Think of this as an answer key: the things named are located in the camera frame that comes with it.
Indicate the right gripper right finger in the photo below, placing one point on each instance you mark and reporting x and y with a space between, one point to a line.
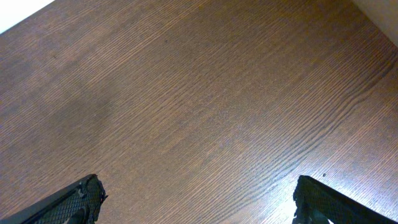
318 203

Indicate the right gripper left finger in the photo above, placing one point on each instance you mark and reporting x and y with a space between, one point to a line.
79 202

